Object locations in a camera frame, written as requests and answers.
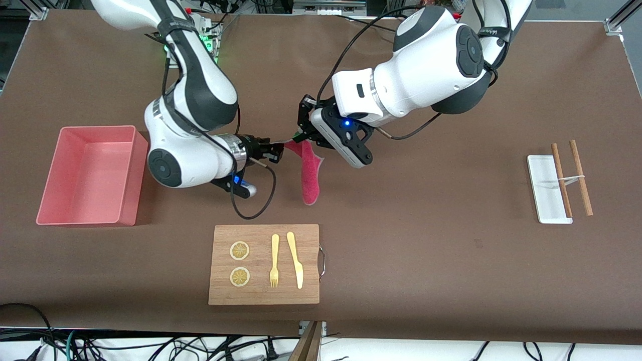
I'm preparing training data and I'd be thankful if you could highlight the pink plastic bin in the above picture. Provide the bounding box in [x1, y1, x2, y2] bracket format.
[36, 125, 149, 227]

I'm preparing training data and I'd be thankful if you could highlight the wooden rack rod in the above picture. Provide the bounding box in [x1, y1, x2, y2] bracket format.
[551, 143, 573, 218]
[569, 140, 594, 217]

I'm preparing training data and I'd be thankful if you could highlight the small metal bracket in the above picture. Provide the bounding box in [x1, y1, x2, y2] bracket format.
[299, 321, 328, 337]

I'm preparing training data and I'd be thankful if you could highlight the grey and pink microfibre cloth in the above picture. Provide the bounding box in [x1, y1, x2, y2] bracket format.
[283, 139, 326, 207]

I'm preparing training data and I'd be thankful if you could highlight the black cable on table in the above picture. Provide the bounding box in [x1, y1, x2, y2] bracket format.
[331, 14, 402, 34]

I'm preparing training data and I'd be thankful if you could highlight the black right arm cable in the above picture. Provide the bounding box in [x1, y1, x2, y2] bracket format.
[228, 160, 277, 221]

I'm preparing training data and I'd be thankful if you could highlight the wooden cutting board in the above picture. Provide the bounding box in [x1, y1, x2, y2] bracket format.
[208, 224, 320, 306]

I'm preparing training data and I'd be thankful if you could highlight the white rack base plate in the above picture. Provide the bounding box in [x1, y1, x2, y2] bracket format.
[527, 155, 573, 225]

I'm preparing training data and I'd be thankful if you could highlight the yellow plastic fork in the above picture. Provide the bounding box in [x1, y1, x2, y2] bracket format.
[269, 234, 280, 288]

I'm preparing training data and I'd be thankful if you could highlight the wooden post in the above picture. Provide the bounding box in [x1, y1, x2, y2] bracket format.
[288, 321, 324, 361]

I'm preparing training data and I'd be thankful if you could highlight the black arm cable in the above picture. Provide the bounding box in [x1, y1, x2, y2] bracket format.
[316, 0, 512, 141]
[228, 160, 277, 221]

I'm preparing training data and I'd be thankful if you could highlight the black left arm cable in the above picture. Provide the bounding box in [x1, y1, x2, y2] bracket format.
[316, 0, 512, 141]

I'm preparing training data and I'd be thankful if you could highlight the black looped floor cable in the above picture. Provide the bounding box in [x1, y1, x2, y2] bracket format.
[0, 303, 54, 361]

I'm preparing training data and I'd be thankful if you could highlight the grey metal device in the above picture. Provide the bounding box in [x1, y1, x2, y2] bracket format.
[293, 0, 367, 16]

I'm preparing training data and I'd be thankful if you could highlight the yellow plastic knife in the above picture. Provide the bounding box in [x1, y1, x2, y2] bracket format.
[286, 231, 304, 290]

